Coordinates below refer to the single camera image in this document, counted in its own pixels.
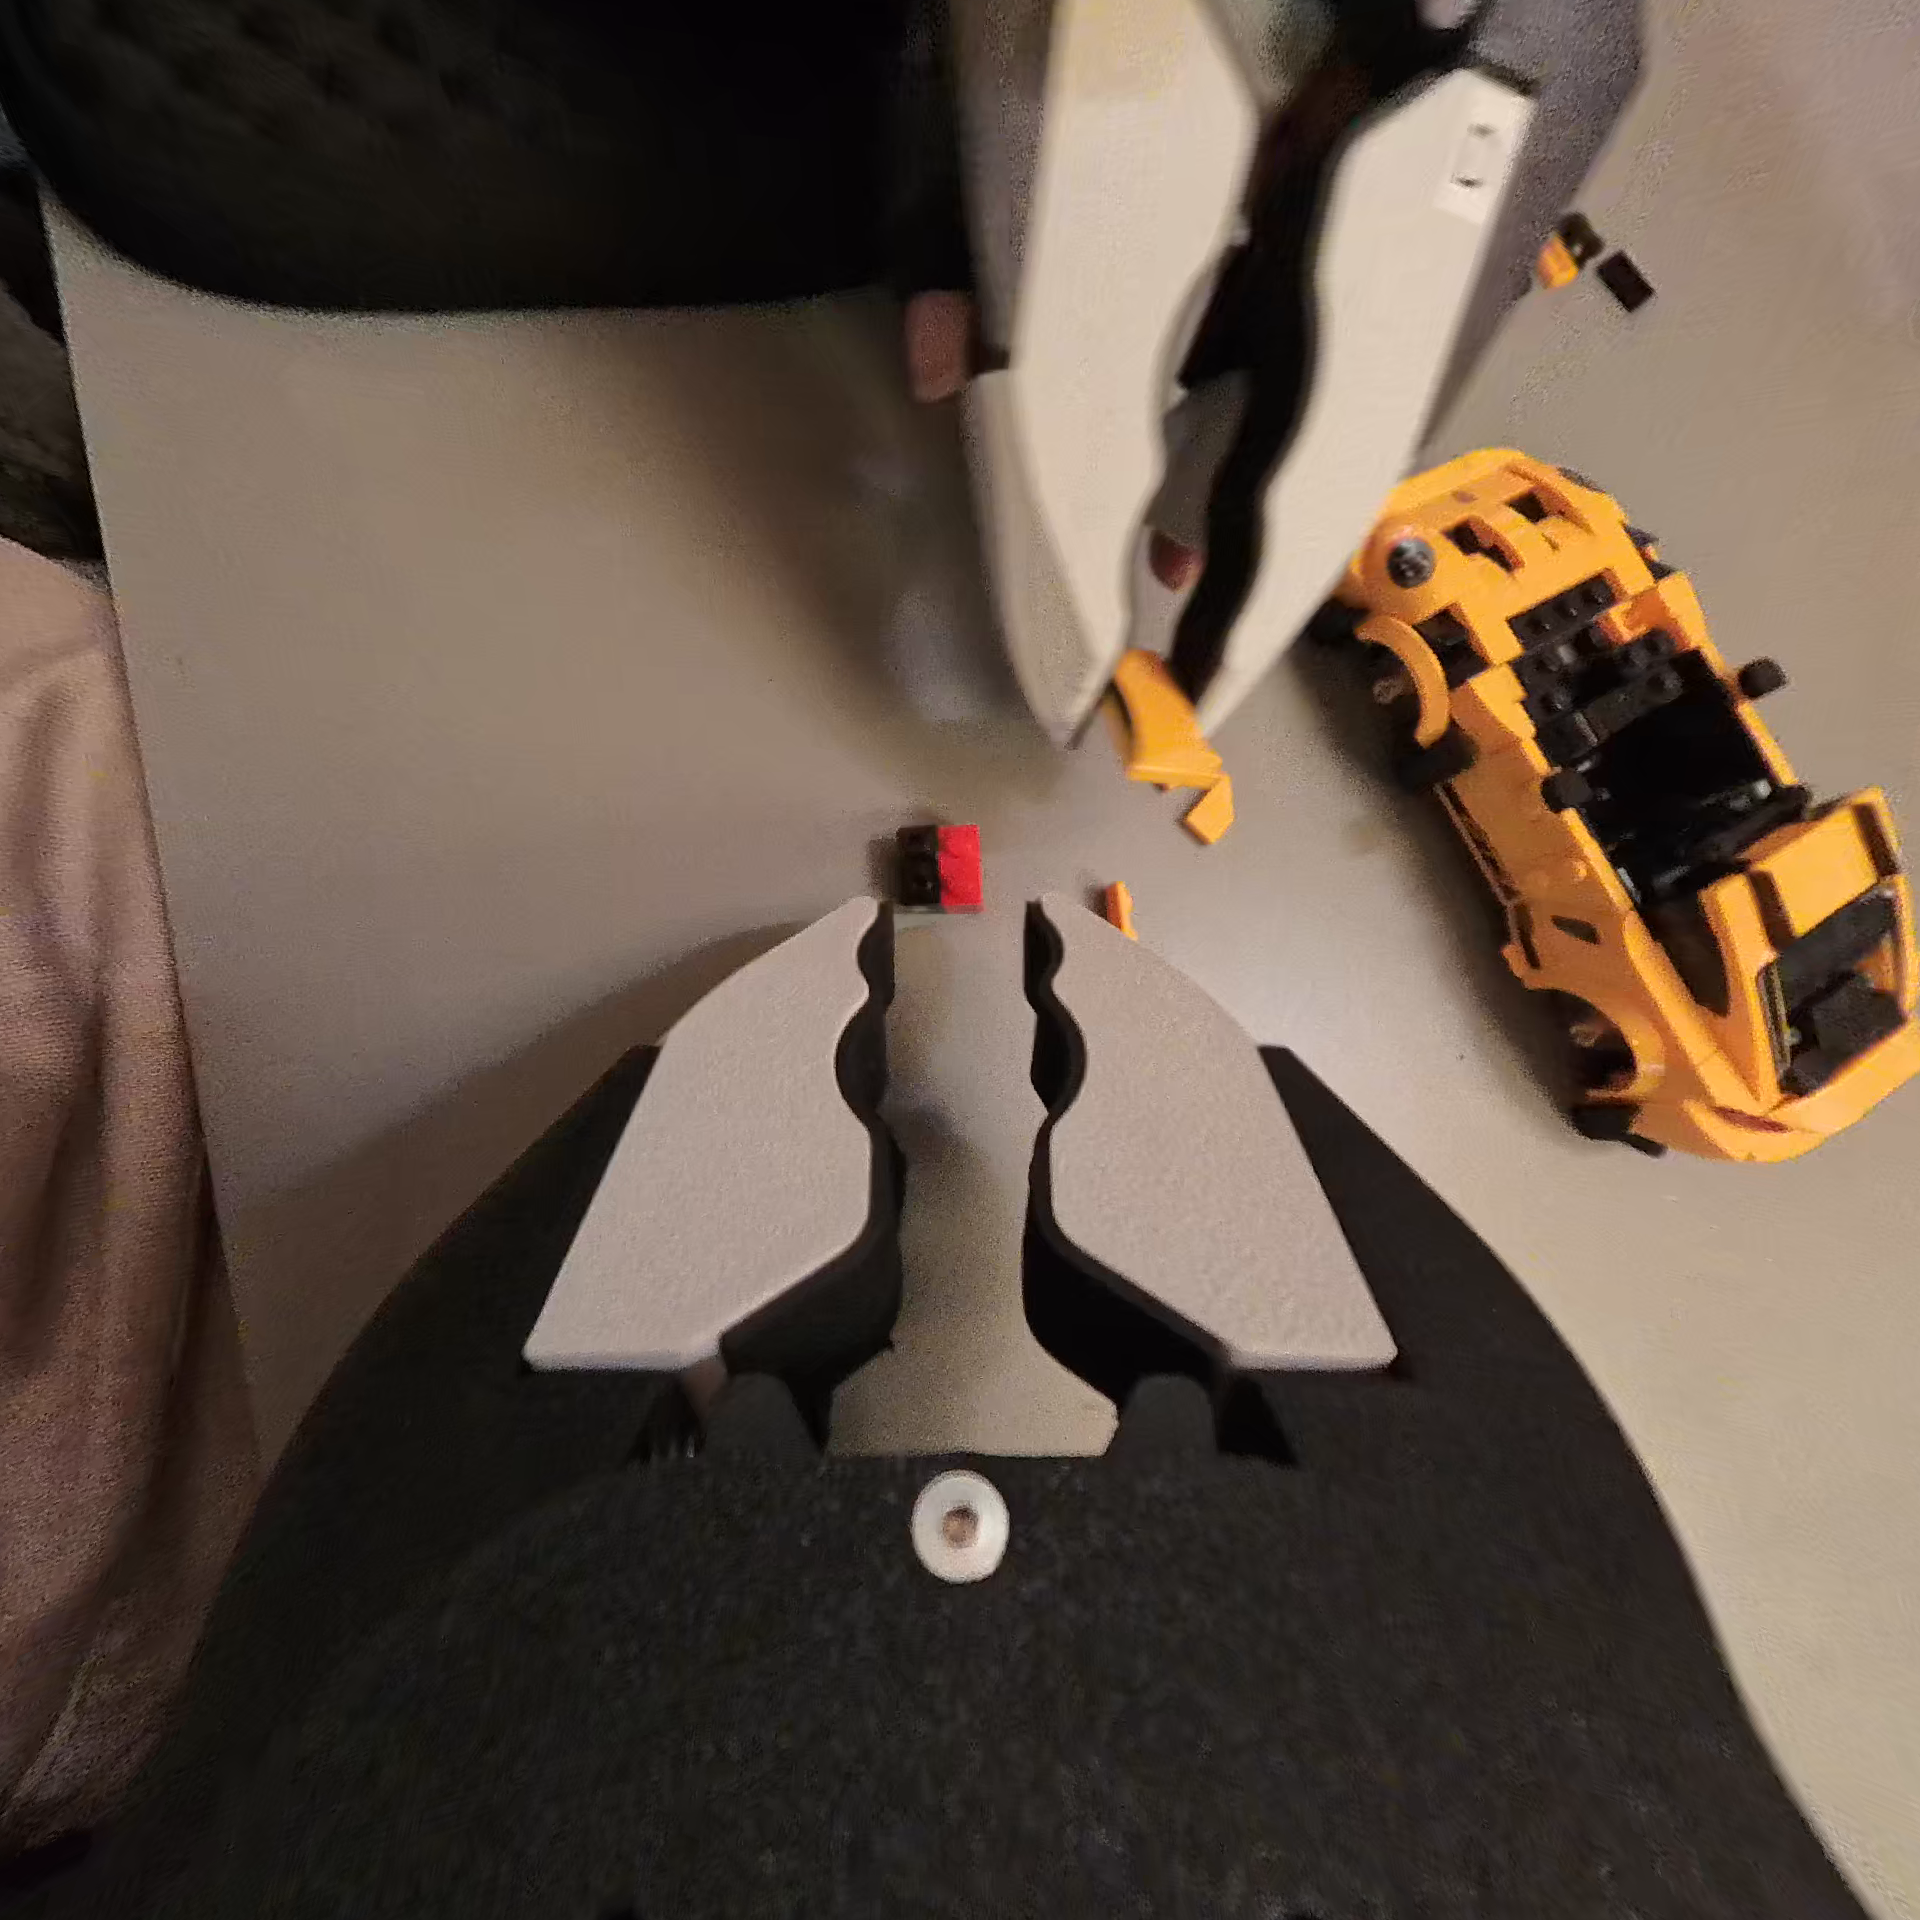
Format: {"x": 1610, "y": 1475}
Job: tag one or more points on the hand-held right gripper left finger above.
{"x": 721, "y": 1185}

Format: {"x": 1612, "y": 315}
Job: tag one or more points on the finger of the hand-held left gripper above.
{"x": 1395, "y": 301}
{"x": 1108, "y": 301}

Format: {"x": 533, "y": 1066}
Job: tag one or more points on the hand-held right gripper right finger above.
{"x": 1215, "y": 1201}

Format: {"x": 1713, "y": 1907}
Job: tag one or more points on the pile of small lego parts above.
{"x": 1624, "y": 282}

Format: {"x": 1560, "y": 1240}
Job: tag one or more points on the orange lego wedge piece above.
{"x": 1210, "y": 810}

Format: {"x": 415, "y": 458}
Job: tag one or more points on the red lego brick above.
{"x": 960, "y": 866}

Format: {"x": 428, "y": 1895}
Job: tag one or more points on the orange lego tile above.
{"x": 1161, "y": 721}

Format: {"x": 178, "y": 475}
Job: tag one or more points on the orange lego car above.
{"x": 1499, "y": 630}

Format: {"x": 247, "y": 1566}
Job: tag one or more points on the person's left hand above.
{"x": 943, "y": 346}

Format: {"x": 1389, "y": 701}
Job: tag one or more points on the black round mesh pad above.
{"x": 451, "y": 135}

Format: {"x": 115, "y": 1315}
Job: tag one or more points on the black fleece jacket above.
{"x": 37, "y": 376}

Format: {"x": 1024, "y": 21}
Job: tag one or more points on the orange lego bracket piece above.
{"x": 1117, "y": 909}

